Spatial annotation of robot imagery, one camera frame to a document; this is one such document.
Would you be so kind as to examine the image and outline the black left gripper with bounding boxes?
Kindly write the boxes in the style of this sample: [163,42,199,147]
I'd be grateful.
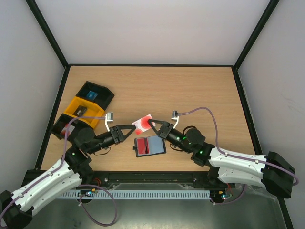
[88,125,136,155]

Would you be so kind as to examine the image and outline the black card holder wallet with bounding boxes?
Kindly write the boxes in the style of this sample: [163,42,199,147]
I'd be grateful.
[133,135,166,157]

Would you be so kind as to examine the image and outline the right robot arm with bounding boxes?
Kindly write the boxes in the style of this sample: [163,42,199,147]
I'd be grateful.
[148,119,295,198]

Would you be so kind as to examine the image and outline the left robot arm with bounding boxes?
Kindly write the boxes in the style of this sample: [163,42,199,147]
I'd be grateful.
[0,125,136,229]

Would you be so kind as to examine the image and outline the blue card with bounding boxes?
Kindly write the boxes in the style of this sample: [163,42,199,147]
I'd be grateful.
[86,91,98,100]

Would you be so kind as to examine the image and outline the black VIP card in bin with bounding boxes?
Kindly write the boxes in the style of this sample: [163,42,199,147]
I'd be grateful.
[73,105,87,117]

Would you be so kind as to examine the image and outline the red white card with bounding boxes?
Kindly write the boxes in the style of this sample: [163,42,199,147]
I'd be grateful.
[60,125,75,137]

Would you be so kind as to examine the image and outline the black plastic bin far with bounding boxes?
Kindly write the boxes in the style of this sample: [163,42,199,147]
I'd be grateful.
[76,81,114,111]

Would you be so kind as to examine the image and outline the black plastic bin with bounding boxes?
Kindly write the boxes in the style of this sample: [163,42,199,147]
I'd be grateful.
[76,81,114,111]
[51,114,91,142]

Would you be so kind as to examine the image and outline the yellow plastic bin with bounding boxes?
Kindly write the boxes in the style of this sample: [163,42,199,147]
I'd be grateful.
[63,96,105,129]

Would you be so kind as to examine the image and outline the black plastic bin near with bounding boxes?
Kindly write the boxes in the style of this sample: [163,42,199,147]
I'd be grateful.
[51,114,91,142]

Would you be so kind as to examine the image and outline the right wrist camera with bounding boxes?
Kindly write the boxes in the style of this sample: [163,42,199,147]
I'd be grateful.
[171,110,180,129]

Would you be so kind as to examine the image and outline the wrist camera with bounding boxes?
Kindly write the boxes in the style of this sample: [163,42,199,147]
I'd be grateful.
[104,112,113,132]
[171,110,180,129]

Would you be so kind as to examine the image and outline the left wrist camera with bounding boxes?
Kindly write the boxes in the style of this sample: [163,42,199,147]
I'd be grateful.
[104,112,113,132]

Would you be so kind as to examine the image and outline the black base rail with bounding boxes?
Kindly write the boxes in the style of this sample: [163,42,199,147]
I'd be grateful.
[22,168,277,189]

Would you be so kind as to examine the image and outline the grey slotted cable duct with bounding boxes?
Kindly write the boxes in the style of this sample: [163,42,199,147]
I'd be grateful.
[58,190,210,200]

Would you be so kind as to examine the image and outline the black frame post left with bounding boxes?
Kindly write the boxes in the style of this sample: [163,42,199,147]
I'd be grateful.
[25,0,70,70]

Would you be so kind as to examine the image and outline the black frame post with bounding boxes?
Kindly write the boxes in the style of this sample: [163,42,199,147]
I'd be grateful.
[25,0,70,70]
[234,0,280,69]

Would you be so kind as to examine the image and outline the black frame post right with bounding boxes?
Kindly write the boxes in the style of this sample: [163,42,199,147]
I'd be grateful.
[234,0,280,69]

